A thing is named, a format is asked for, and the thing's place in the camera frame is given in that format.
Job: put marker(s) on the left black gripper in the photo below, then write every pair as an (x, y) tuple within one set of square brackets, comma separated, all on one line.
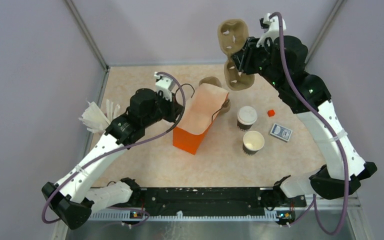
[(175, 108)]

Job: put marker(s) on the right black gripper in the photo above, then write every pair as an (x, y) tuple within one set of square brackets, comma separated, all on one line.
[(243, 58)]

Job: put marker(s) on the orange paper bag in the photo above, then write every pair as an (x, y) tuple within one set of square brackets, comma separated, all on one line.
[(200, 112)]

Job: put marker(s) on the cardboard cup carrier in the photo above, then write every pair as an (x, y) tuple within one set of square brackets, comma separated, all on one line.
[(212, 80), (232, 35)]

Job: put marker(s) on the white plastic cup lid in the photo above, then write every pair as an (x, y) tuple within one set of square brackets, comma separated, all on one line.
[(247, 114)]

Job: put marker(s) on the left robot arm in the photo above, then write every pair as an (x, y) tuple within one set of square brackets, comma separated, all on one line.
[(149, 116)]

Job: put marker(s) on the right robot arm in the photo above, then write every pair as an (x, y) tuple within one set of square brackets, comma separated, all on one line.
[(281, 62)]

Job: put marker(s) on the small orange cube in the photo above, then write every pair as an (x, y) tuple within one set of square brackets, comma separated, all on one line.
[(271, 113)]

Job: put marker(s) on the white paper napkins bundle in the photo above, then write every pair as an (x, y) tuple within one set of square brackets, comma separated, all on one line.
[(95, 120)]

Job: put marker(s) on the blue playing card box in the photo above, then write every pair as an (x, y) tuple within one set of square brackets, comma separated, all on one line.
[(280, 132)]

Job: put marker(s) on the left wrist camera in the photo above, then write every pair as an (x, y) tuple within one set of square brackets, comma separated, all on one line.
[(164, 86)]

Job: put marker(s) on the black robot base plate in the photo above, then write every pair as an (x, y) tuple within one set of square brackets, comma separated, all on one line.
[(211, 201)]

